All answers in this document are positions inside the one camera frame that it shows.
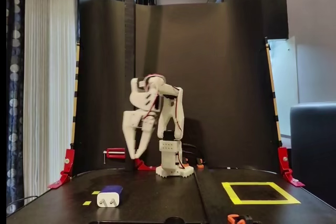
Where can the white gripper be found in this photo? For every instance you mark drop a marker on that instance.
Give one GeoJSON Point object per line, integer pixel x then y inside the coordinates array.
{"type": "Point", "coordinates": [133, 122]}

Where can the blue white charger block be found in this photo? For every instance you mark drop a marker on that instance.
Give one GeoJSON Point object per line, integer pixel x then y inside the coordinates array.
{"type": "Point", "coordinates": [109, 197]}

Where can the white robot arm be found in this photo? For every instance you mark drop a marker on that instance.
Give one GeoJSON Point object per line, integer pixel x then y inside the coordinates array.
{"type": "Point", "coordinates": [139, 98]}

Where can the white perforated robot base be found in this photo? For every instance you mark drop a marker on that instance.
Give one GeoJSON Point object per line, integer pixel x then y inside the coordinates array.
{"type": "Point", "coordinates": [161, 172]}

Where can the red screw clamp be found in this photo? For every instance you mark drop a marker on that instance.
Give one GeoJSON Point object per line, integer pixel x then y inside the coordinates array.
{"type": "Point", "coordinates": [115, 153]}

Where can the small orange base clamp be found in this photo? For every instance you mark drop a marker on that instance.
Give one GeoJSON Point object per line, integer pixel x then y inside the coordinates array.
{"type": "Point", "coordinates": [186, 165]}

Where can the orange black spring clamp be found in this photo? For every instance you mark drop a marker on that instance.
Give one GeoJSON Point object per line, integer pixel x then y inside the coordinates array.
{"type": "Point", "coordinates": [236, 219]}
{"type": "Point", "coordinates": [200, 163]}

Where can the small yellow tape marker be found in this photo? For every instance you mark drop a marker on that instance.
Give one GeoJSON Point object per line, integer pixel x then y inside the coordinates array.
{"type": "Point", "coordinates": [86, 203]}
{"type": "Point", "coordinates": [95, 192]}

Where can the yellow black striped stick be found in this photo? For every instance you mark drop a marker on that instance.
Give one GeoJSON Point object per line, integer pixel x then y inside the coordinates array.
{"type": "Point", "coordinates": [76, 82]}
{"type": "Point", "coordinates": [273, 90]}

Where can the black curved backdrop sheet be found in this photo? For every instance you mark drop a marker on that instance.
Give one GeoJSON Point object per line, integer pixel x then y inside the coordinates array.
{"type": "Point", "coordinates": [210, 77]}

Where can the white pleated curtain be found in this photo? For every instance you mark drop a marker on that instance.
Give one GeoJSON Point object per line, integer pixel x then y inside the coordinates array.
{"type": "Point", "coordinates": [50, 77]}

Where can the yellow tape square outline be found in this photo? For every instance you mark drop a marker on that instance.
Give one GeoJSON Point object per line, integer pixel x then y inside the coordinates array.
{"type": "Point", "coordinates": [262, 202]}

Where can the dark blue armchair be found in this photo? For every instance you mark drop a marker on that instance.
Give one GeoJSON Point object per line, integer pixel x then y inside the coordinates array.
{"type": "Point", "coordinates": [315, 142]}

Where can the red pole foot bracket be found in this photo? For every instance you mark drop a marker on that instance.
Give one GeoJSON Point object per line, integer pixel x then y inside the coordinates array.
{"type": "Point", "coordinates": [143, 166]}

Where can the red side bracket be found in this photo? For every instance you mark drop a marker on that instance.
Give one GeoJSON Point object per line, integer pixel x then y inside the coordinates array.
{"type": "Point", "coordinates": [284, 166]}
{"type": "Point", "coordinates": [67, 166]}

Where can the black vertical camera pole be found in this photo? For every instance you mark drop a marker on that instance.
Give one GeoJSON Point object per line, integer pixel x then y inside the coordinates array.
{"type": "Point", "coordinates": [130, 51]}

